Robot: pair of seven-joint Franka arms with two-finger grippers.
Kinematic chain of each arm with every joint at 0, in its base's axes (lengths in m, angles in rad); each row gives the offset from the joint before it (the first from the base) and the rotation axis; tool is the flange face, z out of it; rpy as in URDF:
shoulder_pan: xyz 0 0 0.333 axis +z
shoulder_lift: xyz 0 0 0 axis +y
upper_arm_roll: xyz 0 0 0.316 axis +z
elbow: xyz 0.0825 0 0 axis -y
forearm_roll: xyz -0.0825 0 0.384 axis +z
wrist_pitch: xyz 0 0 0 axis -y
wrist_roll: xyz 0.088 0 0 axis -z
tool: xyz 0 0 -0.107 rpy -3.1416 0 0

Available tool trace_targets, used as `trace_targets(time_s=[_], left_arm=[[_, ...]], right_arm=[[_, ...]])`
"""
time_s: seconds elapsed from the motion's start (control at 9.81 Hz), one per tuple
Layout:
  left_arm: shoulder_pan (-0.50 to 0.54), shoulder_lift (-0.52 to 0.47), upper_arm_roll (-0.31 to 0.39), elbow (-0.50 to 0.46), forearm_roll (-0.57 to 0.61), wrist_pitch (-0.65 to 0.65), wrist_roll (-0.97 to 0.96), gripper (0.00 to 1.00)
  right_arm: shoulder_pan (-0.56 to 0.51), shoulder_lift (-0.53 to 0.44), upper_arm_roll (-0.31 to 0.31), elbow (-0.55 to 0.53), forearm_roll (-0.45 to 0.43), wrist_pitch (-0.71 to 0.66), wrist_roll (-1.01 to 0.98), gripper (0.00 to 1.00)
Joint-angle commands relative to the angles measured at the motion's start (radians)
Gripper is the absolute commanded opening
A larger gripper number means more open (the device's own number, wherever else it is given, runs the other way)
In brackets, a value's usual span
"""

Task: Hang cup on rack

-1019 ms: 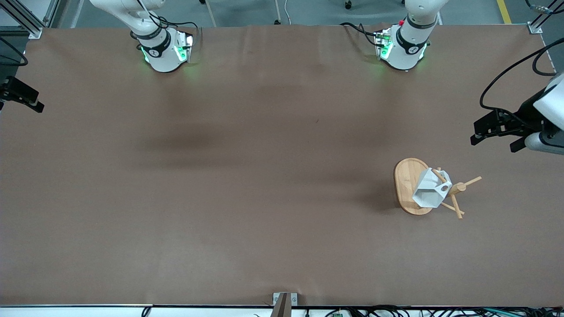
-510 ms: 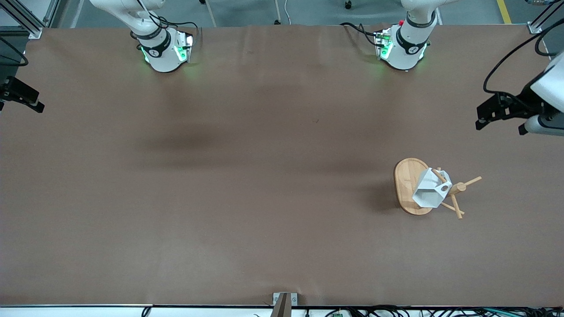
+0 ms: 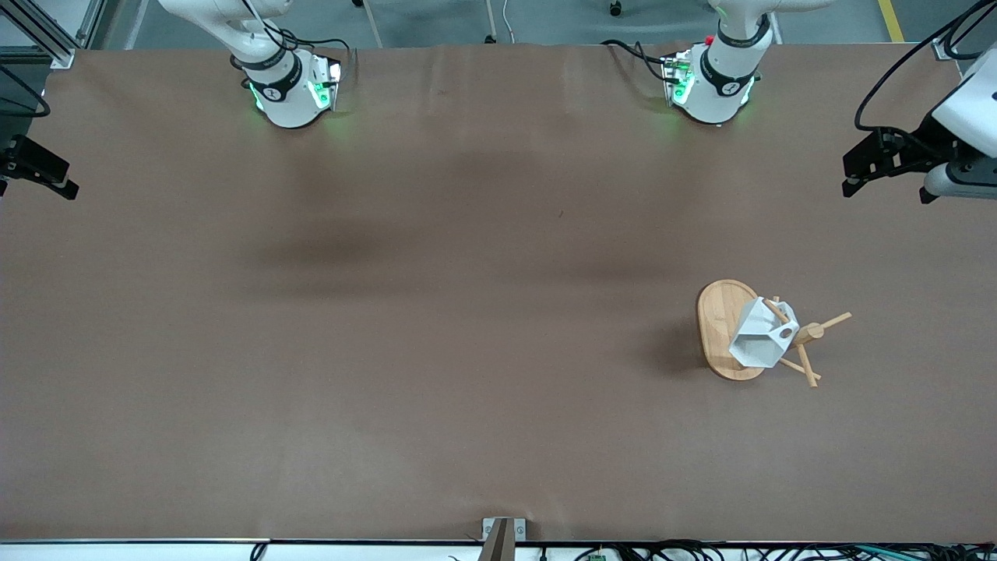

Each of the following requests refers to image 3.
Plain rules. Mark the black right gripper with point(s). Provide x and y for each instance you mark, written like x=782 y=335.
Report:
x=22 y=160

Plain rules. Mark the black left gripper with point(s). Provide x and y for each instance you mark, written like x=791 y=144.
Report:
x=917 y=150

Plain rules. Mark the white faceted geometric cup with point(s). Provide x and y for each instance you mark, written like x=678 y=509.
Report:
x=759 y=339

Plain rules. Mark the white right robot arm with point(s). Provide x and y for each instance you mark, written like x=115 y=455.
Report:
x=284 y=101

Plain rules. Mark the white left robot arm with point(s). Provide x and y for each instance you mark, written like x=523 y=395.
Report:
x=720 y=86

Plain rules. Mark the wooden cup rack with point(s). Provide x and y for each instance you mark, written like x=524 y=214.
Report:
x=716 y=327

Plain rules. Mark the grey metal table leg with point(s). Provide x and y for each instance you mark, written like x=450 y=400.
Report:
x=372 y=23

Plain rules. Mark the metal corner bracket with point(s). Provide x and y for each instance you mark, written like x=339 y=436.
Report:
x=62 y=58
x=946 y=51

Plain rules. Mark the aluminium frame profile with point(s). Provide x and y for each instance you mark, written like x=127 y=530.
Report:
x=47 y=27

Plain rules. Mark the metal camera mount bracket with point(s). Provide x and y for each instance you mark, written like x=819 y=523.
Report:
x=520 y=530

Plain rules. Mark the brown camera pole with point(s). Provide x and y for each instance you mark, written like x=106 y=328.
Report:
x=497 y=545

